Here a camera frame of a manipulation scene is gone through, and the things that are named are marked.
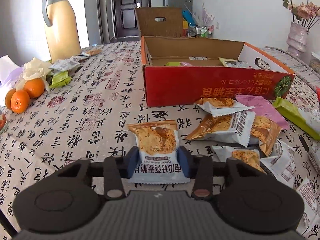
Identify white pumpkin seed crisp packet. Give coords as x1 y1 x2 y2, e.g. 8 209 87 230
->
127 120 190 184

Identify pink snack packet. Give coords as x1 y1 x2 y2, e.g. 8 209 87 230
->
235 95 290 130
180 62 193 67

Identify large white crisp packet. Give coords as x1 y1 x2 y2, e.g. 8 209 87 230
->
186 111 255 147

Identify upper white crisp packet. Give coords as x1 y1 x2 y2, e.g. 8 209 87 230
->
194 98 254 117

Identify orange crisp packet right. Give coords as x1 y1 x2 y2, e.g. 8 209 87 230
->
249 115 281 157

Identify red orange cardboard box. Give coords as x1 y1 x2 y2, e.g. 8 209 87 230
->
141 36 295 107

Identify green snack packet by oranges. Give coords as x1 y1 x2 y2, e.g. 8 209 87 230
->
49 72 72 88

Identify green packet inside box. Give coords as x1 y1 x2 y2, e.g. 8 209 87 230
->
165 62 181 67

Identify beige packet inside box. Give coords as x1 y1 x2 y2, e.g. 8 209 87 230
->
219 57 247 68

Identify rear right orange mandarin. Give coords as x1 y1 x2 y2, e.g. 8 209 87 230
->
23 78 45 99

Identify white sachet near thermos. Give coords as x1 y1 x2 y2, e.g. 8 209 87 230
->
49 59 80 72

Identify front orange mandarin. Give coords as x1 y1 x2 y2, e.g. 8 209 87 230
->
10 90 30 114

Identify green packet right side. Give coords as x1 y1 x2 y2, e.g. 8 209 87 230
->
272 98 319 141

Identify orange cracker packet by thermos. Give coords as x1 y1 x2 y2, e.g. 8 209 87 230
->
81 49 102 57

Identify glass jar with goji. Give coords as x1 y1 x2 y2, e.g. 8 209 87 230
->
0 108 8 134

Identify hidden left orange mandarin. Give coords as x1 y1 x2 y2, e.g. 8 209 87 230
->
5 88 16 110

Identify cream fabric flower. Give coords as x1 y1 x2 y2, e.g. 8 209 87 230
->
14 57 52 91

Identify metal storage trolley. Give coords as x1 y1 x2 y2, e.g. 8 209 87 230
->
187 23 214 38

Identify yellow thermos jug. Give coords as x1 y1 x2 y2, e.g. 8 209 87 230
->
42 0 81 63

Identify white tissue paper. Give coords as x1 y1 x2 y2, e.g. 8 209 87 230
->
0 55 23 85

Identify wooden chair back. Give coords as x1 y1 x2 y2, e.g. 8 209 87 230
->
135 7 183 38

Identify pink ribbed vase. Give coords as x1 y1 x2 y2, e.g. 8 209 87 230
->
286 22 309 59

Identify dark brown entrance door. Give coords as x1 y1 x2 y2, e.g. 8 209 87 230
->
112 0 150 41

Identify dried pink flowers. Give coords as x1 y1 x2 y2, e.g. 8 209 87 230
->
283 0 319 31

